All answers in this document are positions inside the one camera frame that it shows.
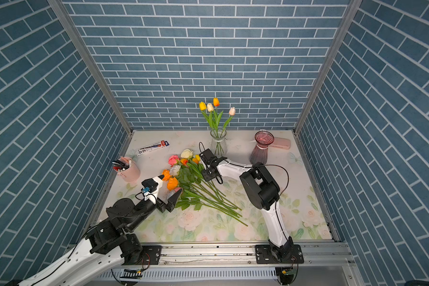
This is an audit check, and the pale pink tulip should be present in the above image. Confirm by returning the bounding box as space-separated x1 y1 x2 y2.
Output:
220 107 236 138

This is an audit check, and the orange tulip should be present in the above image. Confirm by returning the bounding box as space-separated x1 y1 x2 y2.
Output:
213 98 223 143
179 158 204 184

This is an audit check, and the pink pen holder cup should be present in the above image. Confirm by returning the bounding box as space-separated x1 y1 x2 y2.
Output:
112 157 141 185

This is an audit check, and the yellow tulip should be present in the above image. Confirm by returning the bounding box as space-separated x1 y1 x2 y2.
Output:
199 102 214 138
193 155 214 181

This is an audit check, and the cream rose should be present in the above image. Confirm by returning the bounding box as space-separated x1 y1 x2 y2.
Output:
180 149 193 159

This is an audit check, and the pink case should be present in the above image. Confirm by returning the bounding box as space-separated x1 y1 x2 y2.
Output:
270 137 292 150

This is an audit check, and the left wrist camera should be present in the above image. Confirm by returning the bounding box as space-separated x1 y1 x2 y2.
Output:
141 175 164 204

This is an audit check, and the white rose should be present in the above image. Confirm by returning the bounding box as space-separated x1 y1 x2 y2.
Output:
170 164 181 177

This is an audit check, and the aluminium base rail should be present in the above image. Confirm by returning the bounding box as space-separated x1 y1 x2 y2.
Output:
67 241 355 283

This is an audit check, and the clear glass vase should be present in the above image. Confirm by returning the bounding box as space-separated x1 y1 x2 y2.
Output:
210 128 228 157

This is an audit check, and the pink rose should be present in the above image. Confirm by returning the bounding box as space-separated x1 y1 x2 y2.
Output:
168 155 179 166

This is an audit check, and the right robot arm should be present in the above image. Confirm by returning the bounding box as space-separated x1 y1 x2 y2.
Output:
200 149 293 251

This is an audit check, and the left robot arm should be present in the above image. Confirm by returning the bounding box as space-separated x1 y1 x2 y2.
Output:
8 188 182 286

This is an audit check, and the white tulip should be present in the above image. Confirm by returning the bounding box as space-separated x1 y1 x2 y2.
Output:
207 103 219 138

